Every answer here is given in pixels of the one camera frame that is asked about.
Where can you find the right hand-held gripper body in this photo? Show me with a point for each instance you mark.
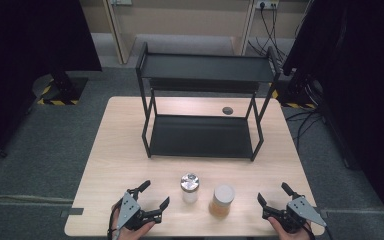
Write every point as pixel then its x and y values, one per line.
pixel 301 208

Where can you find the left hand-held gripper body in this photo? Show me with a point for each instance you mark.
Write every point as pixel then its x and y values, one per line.
pixel 126 208

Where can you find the glass jar with silver lid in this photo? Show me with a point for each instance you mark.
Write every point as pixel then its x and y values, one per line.
pixel 190 182

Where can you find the orange powder jar white lid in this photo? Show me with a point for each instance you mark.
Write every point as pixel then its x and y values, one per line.
pixel 224 195

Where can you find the black metal two-tier shelf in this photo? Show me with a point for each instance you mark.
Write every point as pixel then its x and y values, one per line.
pixel 201 136

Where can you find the person's left hand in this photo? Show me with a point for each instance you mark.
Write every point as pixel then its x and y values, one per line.
pixel 136 232

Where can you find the person's right hand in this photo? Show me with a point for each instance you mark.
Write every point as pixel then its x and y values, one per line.
pixel 288 235

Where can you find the black stand base hazard tape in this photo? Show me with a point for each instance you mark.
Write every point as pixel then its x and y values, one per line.
pixel 298 96
pixel 65 90

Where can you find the dark round table grommet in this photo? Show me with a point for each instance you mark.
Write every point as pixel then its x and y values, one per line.
pixel 227 110

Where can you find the black curtain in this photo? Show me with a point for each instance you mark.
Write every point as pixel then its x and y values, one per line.
pixel 30 50
pixel 363 83

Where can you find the white wall socket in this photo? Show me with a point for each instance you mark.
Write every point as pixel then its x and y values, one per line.
pixel 266 4

